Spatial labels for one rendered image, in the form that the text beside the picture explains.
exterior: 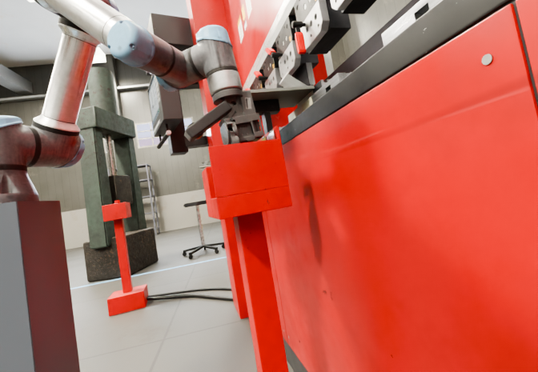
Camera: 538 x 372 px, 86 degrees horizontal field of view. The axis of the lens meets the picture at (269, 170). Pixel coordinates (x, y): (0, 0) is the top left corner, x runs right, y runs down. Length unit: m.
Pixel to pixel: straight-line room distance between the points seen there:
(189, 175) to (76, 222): 3.53
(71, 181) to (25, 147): 9.60
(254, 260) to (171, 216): 9.03
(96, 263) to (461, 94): 3.95
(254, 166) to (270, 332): 0.38
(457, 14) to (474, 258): 0.26
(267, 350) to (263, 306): 0.10
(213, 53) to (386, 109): 0.40
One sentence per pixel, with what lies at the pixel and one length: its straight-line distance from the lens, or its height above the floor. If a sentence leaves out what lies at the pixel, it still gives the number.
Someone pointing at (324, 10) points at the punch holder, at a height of 1.14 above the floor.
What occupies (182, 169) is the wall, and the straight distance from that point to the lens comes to 9.69.
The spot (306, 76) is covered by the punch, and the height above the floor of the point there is 1.05.
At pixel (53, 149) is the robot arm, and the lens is 1.03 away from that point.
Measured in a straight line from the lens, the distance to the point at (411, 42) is 0.43.
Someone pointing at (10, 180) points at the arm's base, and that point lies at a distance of 0.95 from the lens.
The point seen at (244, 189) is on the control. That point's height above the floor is 0.71.
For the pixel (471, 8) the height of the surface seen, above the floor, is 0.84.
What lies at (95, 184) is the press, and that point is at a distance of 3.91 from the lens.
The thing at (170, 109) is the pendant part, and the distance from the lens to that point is 1.95.
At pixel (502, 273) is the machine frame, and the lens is 0.39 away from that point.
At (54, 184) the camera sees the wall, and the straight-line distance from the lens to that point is 10.78.
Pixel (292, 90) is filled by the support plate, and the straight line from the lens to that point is 0.93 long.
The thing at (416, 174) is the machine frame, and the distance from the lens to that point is 0.43.
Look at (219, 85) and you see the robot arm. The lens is 0.67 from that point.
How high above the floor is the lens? 0.70
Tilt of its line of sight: 4 degrees up
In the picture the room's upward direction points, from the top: 10 degrees counter-clockwise
